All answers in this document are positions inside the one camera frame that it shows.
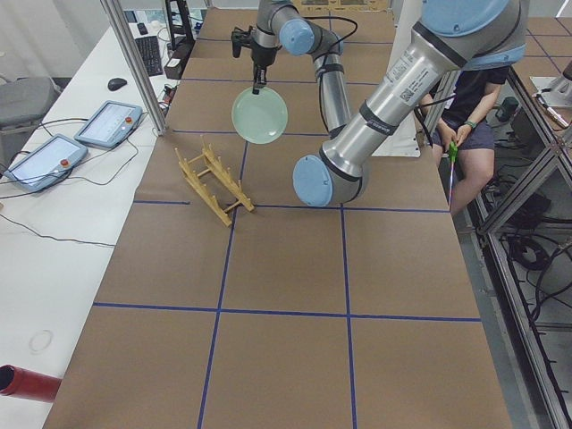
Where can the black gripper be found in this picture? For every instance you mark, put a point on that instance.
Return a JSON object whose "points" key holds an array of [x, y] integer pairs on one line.
{"points": [[260, 56]]}

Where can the pale green plate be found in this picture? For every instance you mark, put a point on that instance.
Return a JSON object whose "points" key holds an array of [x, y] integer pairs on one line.
{"points": [[259, 118]]}

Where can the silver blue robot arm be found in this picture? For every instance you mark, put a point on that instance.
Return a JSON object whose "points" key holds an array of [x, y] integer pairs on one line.
{"points": [[449, 35]]}

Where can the black keyboard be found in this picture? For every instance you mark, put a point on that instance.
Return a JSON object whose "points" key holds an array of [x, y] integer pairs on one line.
{"points": [[149, 51]]}

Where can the wooden dish rack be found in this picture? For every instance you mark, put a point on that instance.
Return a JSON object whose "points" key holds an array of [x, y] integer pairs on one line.
{"points": [[213, 181]]}

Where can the black computer mouse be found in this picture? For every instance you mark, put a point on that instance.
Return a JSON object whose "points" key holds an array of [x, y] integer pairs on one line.
{"points": [[115, 84]]}

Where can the far teach pendant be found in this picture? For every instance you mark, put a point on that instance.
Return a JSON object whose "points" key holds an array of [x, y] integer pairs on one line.
{"points": [[110, 125]]}

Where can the teach pendant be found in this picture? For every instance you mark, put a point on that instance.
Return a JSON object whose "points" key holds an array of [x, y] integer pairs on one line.
{"points": [[110, 125], [47, 164]]}

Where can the seated person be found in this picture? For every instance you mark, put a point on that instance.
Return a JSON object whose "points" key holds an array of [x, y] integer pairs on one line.
{"points": [[463, 122]]}

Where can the near teach pendant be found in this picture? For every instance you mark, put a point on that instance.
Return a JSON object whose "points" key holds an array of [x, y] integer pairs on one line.
{"points": [[47, 164]]}

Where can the brown paper table cover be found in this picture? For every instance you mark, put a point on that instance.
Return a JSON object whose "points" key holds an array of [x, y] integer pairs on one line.
{"points": [[359, 316]]}

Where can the red cylinder bottle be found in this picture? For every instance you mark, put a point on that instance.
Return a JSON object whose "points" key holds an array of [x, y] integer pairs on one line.
{"points": [[22, 383]]}

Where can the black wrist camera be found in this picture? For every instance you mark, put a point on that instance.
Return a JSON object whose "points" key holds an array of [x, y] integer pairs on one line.
{"points": [[240, 38]]}

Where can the aluminium frame post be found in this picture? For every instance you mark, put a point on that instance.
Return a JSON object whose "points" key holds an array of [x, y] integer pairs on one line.
{"points": [[121, 28]]}

